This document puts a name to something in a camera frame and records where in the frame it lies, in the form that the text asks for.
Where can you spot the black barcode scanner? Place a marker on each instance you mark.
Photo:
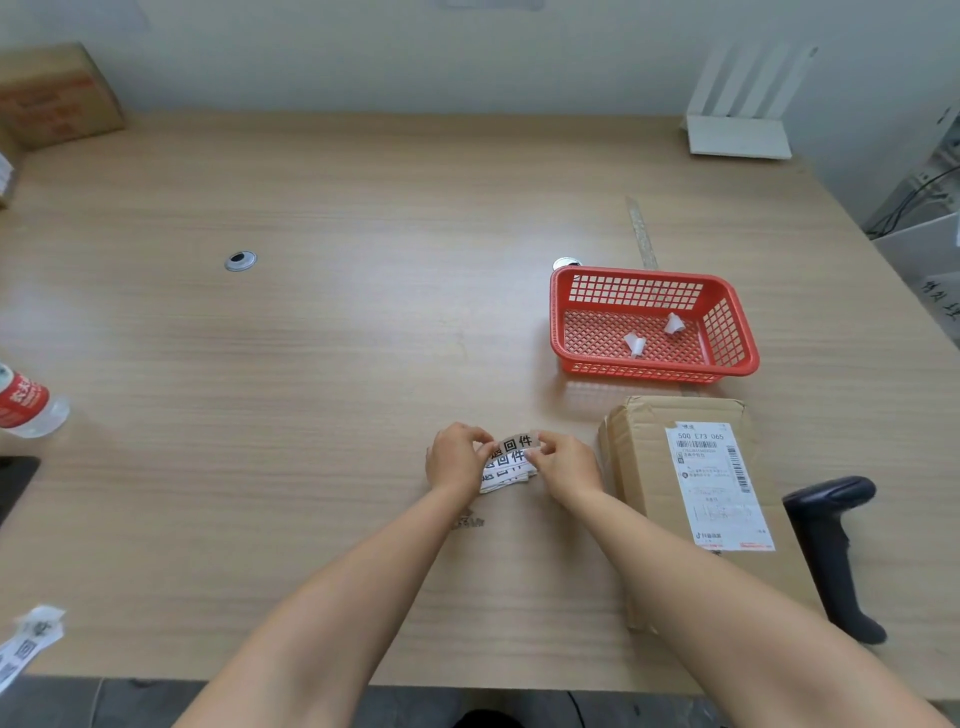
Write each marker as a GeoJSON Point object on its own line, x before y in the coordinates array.
{"type": "Point", "coordinates": [836, 551]}

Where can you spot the clear plastic ruler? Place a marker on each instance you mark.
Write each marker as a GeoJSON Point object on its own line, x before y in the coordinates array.
{"type": "Point", "coordinates": [642, 232]}

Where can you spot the crumpled white paper scrap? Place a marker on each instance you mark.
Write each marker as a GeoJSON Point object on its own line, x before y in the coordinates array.
{"type": "Point", "coordinates": [634, 345]}
{"type": "Point", "coordinates": [674, 324]}

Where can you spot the person's right thumb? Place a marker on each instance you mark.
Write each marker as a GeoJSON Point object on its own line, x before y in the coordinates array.
{"type": "Point", "coordinates": [534, 454]}

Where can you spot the large brown cardboard box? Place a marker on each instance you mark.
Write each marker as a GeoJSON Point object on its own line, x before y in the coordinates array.
{"type": "Point", "coordinates": [56, 94]}

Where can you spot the white printed sticker strip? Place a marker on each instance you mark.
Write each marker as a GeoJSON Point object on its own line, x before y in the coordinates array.
{"type": "Point", "coordinates": [26, 645]}

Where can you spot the black phone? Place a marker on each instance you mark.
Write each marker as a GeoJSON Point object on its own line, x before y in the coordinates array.
{"type": "Point", "coordinates": [13, 484]}

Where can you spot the person's right hand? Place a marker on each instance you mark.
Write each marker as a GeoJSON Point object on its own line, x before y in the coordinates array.
{"type": "Point", "coordinates": [568, 463]}

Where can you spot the person's left forearm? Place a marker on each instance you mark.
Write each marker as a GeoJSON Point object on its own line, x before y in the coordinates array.
{"type": "Point", "coordinates": [319, 622]}

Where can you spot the brown cardboard parcel box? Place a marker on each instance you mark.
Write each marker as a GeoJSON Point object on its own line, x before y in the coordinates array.
{"type": "Point", "coordinates": [694, 502]}

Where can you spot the plastic water bottle red label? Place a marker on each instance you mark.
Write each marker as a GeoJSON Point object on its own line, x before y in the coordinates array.
{"type": "Point", "coordinates": [26, 405]}

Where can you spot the person's right forearm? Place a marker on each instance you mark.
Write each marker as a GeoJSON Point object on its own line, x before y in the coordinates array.
{"type": "Point", "coordinates": [720, 622]}

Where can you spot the white shipping label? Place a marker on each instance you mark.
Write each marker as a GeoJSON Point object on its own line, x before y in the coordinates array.
{"type": "Point", "coordinates": [718, 487]}

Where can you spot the person's left thumb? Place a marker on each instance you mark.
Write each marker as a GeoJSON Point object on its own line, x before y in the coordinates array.
{"type": "Point", "coordinates": [480, 444]}

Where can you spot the person's left hand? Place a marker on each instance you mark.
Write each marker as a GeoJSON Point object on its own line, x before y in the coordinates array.
{"type": "Point", "coordinates": [452, 459]}

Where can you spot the red plastic mesh basket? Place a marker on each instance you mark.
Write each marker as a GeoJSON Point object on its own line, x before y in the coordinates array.
{"type": "Point", "coordinates": [649, 322]}

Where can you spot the white printed sticker sheets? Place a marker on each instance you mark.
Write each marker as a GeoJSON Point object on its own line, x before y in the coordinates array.
{"type": "Point", "coordinates": [510, 461]}

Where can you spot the white wifi router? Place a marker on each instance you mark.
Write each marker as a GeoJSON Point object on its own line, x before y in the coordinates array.
{"type": "Point", "coordinates": [739, 131]}

